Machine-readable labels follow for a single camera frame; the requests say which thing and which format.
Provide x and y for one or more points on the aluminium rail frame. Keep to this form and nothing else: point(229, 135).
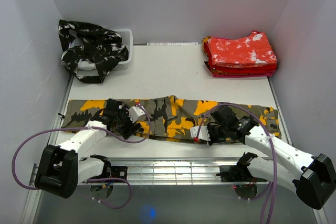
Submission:
point(165, 172)

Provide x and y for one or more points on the black white camouflage trousers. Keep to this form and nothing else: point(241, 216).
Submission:
point(65, 39)

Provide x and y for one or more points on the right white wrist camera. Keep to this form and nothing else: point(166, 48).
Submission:
point(200, 134)

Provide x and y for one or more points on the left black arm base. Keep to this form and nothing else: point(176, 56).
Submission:
point(118, 172)

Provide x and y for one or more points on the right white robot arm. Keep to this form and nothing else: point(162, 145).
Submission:
point(311, 177)

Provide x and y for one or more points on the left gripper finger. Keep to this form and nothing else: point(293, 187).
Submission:
point(135, 127)
point(126, 133)

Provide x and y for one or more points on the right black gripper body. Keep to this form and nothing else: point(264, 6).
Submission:
point(217, 134)

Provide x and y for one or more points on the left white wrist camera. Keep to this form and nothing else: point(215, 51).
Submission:
point(135, 112)

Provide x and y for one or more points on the white plastic basket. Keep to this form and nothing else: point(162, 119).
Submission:
point(99, 47)

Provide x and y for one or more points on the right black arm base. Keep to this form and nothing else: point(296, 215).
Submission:
point(236, 173)

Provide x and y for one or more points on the orange green camouflage trousers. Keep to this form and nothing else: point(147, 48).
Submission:
point(171, 117)

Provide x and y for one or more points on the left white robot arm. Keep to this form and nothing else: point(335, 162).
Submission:
point(62, 167)

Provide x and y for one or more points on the red folded trousers stack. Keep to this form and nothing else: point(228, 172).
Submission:
point(239, 72)

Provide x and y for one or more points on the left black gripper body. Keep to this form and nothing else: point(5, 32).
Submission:
point(123, 121)

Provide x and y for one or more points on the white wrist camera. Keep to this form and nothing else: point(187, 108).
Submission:
point(135, 112)
point(200, 134)

